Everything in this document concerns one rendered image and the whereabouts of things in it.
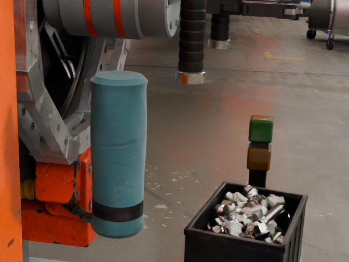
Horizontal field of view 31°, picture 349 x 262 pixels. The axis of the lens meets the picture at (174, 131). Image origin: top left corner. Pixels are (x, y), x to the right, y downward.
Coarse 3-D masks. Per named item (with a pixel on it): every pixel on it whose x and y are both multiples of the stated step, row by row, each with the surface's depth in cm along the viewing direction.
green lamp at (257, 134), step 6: (252, 120) 104; (258, 120) 104; (264, 120) 104; (270, 120) 104; (252, 126) 105; (258, 126) 104; (264, 126) 104; (270, 126) 104; (252, 132) 105; (258, 132) 105; (264, 132) 104; (270, 132) 104; (252, 138) 105; (258, 138) 105; (264, 138) 105; (270, 138) 105
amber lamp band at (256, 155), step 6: (252, 150) 106; (258, 150) 106; (264, 150) 105; (270, 150) 105; (252, 156) 106; (258, 156) 106; (264, 156) 106; (270, 156) 106; (252, 162) 106; (258, 162) 106; (264, 162) 106; (270, 162) 107; (252, 168) 107; (258, 168) 106; (264, 168) 106
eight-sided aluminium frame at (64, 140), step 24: (24, 0) 80; (24, 24) 81; (24, 48) 82; (96, 48) 130; (120, 48) 129; (24, 72) 83; (96, 72) 127; (24, 96) 85; (48, 96) 91; (24, 120) 94; (48, 120) 92; (72, 120) 115; (24, 144) 99; (48, 144) 97; (72, 144) 102
